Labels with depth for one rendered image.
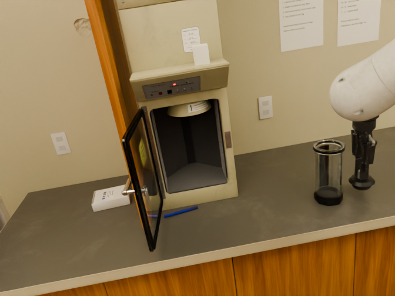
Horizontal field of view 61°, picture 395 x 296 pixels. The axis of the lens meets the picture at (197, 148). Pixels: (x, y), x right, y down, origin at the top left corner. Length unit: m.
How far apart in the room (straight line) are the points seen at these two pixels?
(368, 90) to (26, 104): 1.47
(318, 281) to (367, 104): 0.83
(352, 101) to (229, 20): 0.99
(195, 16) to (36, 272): 1.02
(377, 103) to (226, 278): 0.81
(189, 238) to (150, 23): 0.75
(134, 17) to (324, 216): 0.94
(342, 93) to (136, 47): 0.70
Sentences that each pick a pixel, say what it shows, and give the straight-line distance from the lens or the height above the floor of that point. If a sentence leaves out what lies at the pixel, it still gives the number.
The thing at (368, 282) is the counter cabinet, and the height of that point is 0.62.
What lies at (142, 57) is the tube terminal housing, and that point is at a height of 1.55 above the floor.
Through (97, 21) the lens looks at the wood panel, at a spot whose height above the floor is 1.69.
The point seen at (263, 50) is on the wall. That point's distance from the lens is 1.70.
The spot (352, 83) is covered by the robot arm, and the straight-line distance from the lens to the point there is 0.77.
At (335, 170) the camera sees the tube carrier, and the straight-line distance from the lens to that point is 1.29.
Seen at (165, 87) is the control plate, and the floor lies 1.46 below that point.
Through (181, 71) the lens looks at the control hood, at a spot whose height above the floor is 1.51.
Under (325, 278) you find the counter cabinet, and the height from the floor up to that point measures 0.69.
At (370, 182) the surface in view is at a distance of 1.40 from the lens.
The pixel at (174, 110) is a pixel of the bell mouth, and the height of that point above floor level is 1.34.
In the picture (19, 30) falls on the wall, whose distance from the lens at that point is 1.73.
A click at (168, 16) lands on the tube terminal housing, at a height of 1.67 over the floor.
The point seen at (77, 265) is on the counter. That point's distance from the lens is 1.28.
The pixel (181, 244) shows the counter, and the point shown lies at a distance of 1.22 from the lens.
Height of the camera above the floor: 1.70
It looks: 23 degrees down
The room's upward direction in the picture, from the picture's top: 9 degrees counter-clockwise
